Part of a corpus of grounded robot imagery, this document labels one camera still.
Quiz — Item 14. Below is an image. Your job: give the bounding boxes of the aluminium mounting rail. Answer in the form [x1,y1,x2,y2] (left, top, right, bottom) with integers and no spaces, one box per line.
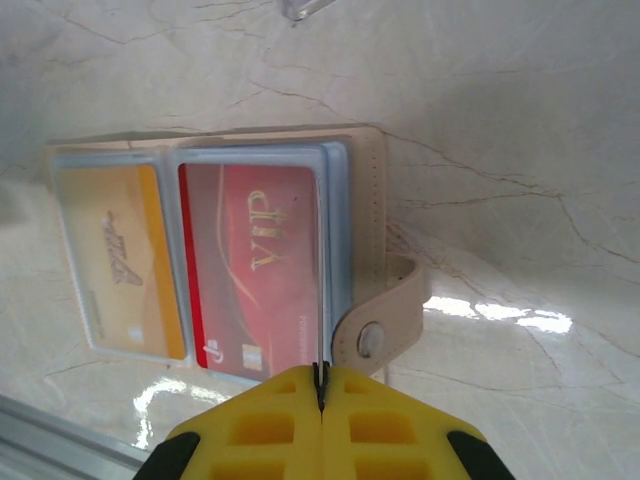
[0,392,166,480]

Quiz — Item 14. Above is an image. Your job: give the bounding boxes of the gold VIP card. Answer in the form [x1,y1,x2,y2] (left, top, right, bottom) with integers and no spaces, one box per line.
[56,163,188,362]

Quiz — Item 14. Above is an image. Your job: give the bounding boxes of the red VIP card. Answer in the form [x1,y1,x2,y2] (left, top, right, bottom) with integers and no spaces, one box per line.
[177,163,322,382]

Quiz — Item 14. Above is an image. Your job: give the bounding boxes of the beige card holder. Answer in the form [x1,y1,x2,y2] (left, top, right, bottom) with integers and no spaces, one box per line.
[42,123,427,387]

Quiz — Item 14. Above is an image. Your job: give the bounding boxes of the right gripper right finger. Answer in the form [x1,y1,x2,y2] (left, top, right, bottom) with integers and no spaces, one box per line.
[320,364,507,480]

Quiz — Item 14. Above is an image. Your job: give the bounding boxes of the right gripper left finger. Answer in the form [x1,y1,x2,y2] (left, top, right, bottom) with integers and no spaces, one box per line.
[143,363,324,480]

